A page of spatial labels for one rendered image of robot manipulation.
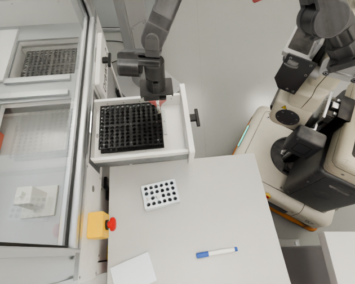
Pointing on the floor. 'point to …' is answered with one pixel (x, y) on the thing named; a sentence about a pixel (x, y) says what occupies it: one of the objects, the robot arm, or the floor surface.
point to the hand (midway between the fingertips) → (158, 103)
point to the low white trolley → (197, 222)
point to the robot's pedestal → (327, 259)
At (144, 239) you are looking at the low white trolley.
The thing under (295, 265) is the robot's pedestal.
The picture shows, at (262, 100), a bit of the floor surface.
